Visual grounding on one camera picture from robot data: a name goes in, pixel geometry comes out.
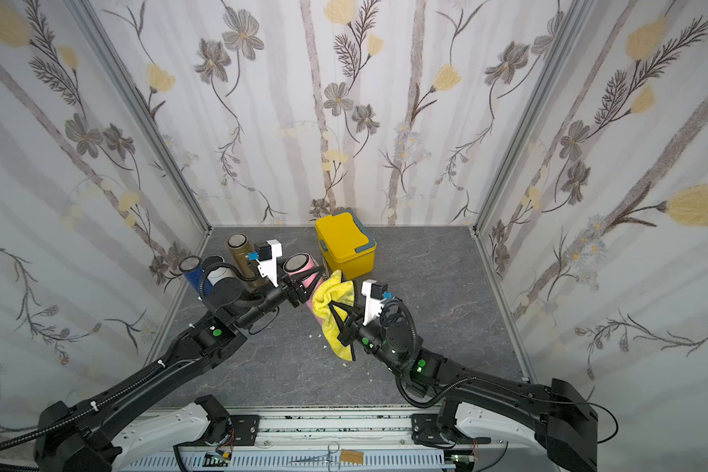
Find brown cardboard tag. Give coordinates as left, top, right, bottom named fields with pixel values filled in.
left=339, top=450, right=365, bottom=465

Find gold thermos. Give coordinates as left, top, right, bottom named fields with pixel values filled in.
left=227, top=233, right=264, bottom=288

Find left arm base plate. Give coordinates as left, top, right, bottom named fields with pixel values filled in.
left=218, top=414, right=261, bottom=448

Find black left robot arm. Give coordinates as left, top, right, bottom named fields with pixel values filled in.
left=0, top=267, right=325, bottom=471

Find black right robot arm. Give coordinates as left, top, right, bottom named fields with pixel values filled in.
left=328, top=299, right=603, bottom=471

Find yellow storage box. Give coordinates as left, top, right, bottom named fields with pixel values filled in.
left=315, top=210, right=377, bottom=279

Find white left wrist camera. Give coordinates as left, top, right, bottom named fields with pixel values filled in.
left=247, top=239, right=282, bottom=287

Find pink thermos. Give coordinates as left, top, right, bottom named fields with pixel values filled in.
left=282, top=253, right=326, bottom=326

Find yellow grey cleaning cloth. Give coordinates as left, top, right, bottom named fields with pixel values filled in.
left=312, top=269, right=355, bottom=362

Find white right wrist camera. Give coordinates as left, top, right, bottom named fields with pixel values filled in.
left=361, top=279, right=393, bottom=326

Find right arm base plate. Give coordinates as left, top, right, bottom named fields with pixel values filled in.
left=410, top=413, right=493, bottom=450

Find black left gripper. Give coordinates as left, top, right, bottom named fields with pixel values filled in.
left=231, top=254, right=321, bottom=334

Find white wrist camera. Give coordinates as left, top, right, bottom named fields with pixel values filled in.
left=361, top=279, right=393, bottom=326
left=247, top=239, right=282, bottom=287

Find blue thermos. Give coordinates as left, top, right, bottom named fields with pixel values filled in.
left=178, top=256, right=212, bottom=299

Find white thermos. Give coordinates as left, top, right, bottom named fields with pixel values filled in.
left=202, top=255, right=234, bottom=285

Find white slotted cable duct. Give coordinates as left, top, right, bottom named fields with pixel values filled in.
left=117, top=450, right=456, bottom=472

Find metal scissors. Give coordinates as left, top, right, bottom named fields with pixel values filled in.
left=291, top=442, right=341, bottom=471

